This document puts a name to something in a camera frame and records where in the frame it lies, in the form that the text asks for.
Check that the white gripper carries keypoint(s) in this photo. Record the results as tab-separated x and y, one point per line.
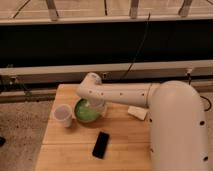
99	106

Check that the green ceramic bowl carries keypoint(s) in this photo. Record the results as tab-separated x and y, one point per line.
84	113

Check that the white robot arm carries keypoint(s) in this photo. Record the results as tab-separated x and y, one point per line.
178	126

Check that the black smartphone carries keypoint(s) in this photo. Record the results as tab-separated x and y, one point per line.
101	145

